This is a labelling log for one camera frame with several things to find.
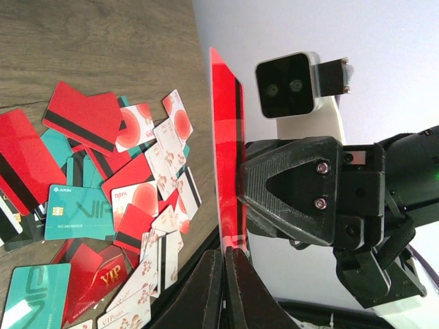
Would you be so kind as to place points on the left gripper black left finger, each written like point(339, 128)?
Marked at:
point(199, 303)

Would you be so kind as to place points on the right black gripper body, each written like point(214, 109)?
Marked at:
point(381, 200)

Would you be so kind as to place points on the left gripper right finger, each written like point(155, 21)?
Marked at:
point(248, 302)

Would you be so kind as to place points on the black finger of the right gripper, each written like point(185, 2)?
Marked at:
point(291, 186)

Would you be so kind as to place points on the red card black stripe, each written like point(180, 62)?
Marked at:
point(227, 98)

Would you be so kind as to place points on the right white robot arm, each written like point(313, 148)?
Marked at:
point(411, 312)

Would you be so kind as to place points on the white floral card front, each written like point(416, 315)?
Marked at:
point(131, 306)

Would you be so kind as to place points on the red VIP card gold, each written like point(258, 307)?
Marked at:
point(90, 288)

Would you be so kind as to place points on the teal VIP card right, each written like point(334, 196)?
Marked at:
point(78, 212)

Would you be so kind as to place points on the red card top right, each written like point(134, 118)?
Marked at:
point(93, 121)

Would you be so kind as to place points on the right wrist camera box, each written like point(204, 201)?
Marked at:
point(298, 84)

